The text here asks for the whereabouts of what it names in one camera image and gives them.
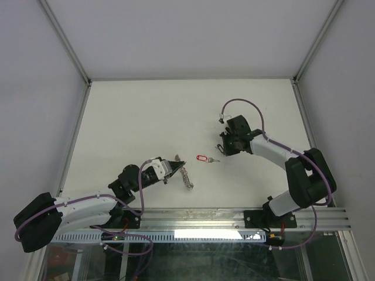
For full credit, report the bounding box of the metal disc with key rings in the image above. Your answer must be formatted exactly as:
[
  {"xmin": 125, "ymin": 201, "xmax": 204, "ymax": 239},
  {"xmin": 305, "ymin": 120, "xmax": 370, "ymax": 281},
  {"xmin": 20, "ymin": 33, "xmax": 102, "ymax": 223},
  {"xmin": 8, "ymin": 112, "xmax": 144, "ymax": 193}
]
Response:
[{"xmin": 179, "ymin": 166, "xmax": 194, "ymax": 190}]

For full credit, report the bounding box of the red key tag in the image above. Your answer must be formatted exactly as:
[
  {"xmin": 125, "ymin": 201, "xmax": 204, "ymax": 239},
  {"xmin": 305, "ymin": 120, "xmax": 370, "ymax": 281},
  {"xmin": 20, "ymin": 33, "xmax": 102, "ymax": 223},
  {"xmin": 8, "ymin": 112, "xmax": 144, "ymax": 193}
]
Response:
[{"xmin": 196, "ymin": 155, "xmax": 208, "ymax": 162}]

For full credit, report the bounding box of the black white key tag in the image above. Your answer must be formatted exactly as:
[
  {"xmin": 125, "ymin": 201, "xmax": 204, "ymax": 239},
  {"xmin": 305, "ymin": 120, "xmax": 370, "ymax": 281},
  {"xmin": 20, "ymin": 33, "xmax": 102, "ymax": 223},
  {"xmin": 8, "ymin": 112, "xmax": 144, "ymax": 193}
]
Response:
[{"xmin": 217, "ymin": 144, "xmax": 225, "ymax": 155}]

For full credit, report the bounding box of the red handled key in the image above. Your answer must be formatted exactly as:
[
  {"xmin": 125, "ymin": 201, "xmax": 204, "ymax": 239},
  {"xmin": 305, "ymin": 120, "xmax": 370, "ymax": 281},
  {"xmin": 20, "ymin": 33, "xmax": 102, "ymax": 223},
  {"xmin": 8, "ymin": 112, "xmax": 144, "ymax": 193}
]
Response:
[{"xmin": 207, "ymin": 157, "xmax": 220, "ymax": 163}]

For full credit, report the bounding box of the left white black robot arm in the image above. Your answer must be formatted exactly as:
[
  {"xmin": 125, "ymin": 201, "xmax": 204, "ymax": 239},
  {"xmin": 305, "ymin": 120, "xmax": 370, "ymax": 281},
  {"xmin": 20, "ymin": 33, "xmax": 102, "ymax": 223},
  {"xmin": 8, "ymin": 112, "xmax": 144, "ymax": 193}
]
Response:
[{"xmin": 13, "ymin": 157, "xmax": 186, "ymax": 253}]

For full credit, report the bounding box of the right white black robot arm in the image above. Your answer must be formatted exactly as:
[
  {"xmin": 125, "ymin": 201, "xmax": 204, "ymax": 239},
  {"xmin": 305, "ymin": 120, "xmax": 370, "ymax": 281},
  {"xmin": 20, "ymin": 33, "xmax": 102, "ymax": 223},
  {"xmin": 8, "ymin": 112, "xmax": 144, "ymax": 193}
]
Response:
[{"xmin": 217, "ymin": 115, "xmax": 337, "ymax": 231}]

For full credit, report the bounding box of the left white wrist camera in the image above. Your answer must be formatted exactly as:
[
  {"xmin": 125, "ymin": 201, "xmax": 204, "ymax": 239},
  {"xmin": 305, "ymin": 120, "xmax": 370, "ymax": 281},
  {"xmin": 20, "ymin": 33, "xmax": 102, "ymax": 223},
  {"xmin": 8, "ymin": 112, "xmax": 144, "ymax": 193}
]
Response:
[{"xmin": 150, "ymin": 158, "xmax": 172, "ymax": 180}]

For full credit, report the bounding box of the white slotted cable duct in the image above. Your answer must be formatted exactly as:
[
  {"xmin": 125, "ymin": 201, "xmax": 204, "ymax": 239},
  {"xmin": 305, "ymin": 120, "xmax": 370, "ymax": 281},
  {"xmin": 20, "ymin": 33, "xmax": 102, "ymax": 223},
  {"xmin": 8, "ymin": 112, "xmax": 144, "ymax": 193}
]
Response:
[{"xmin": 52, "ymin": 229, "xmax": 266, "ymax": 244}]

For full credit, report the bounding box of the aluminium mounting rail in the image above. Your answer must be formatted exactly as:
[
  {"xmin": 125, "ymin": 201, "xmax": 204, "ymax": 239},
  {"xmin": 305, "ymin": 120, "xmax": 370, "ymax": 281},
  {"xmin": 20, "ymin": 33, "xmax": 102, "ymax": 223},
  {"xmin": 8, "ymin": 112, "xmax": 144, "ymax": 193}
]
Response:
[{"xmin": 134, "ymin": 207, "xmax": 351, "ymax": 232}]

